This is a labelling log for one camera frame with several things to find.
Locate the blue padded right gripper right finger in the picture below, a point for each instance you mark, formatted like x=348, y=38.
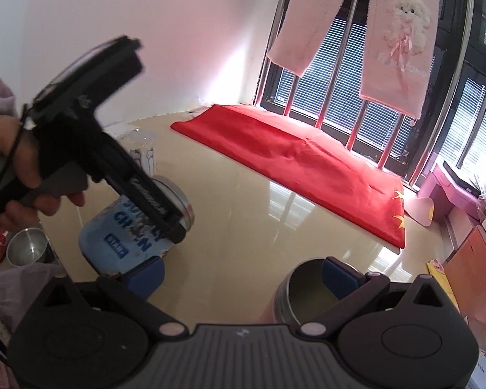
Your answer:
x=342, y=279

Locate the pink insulated cup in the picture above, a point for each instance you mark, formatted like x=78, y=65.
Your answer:
x=300, y=297

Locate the pink children's pants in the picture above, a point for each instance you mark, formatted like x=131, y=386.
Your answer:
x=398, y=50

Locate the steel window guard railing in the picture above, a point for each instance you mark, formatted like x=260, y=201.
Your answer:
x=452, y=127

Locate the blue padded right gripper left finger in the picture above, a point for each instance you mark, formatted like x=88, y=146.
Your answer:
x=139, y=275

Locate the person's left hand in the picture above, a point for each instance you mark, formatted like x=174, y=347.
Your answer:
x=17, y=216

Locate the blue insulated cup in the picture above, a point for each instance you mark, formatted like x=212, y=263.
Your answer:
x=120, y=238

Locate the red cloth flag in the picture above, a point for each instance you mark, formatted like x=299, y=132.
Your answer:
x=307, y=161

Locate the pink storage box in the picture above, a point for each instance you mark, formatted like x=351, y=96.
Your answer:
x=448, y=191

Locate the tall stainless steel thermos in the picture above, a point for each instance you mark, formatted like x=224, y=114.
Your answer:
x=29, y=246

